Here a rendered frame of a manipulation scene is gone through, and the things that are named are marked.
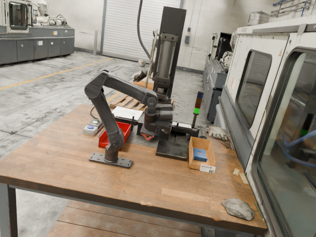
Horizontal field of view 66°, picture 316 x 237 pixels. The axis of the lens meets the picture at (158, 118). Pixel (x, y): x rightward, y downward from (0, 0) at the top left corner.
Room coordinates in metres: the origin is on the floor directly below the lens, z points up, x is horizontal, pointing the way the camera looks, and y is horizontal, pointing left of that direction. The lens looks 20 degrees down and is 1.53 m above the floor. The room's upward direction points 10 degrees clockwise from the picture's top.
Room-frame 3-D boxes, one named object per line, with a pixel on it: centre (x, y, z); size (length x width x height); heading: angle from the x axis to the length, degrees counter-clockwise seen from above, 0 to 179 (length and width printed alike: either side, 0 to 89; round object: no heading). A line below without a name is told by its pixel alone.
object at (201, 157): (1.24, -0.27, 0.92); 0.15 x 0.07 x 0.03; 176
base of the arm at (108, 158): (1.03, 0.19, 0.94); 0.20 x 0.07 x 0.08; 88
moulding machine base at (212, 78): (7.01, -1.64, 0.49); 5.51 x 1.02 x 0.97; 174
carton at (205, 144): (1.21, -0.27, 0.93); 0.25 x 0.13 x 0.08; 178
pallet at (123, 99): (4.65, 0.31, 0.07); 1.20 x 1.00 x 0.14; 171
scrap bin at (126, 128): (1.27, 0.22, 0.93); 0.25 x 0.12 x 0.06; 178
